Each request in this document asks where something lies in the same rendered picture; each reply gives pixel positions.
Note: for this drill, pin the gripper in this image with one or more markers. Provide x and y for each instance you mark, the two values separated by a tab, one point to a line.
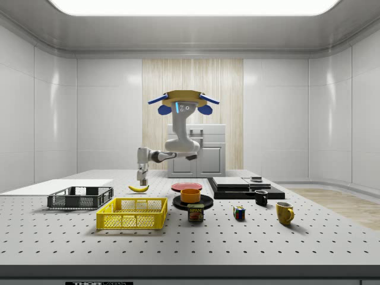
142	173

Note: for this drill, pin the yellow bowl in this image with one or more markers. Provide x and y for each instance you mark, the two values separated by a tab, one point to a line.
190	196

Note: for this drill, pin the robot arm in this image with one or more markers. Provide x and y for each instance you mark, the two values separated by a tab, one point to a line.
181	130

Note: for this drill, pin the banana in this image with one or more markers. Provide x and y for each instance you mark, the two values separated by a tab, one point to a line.
138	189

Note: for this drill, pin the red plate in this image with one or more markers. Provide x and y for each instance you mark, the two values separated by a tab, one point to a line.
187	186

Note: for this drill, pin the yellow basket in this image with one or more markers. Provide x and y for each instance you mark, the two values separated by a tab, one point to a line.
130	221

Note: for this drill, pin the flat-sided can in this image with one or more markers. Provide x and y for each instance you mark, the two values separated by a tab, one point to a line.
195	213

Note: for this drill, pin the black plate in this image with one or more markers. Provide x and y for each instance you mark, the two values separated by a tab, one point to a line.
207	202

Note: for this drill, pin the white cabinet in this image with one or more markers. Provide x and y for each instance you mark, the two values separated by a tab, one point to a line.
212	154

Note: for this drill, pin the dark grey basket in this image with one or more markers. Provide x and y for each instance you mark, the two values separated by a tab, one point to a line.
71	202

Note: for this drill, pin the black stove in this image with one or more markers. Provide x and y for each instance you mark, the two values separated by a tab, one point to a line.
231	190

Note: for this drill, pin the puzzle cube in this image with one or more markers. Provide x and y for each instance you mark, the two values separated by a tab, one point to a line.
239	213

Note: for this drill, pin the black mug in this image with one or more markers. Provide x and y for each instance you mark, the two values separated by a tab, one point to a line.
260	198

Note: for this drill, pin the yellow mug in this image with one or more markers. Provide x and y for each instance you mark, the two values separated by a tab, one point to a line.
283	213

